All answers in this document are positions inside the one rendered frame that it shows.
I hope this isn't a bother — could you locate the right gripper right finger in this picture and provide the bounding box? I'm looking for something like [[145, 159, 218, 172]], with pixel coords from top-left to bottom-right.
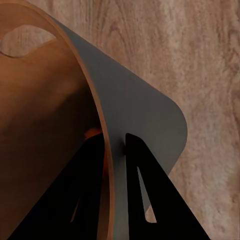
[[125, 133, 210, 240]]

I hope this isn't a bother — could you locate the can of soda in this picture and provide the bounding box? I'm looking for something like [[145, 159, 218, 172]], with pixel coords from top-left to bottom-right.
[[81, 127, 109, 175]]

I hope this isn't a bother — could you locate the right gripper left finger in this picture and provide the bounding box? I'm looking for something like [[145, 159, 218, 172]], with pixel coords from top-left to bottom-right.
[[7, 133, 105, 240]]

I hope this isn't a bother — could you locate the trash can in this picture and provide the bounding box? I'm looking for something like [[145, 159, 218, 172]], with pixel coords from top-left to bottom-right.
[[0, 0, 188, 240]]

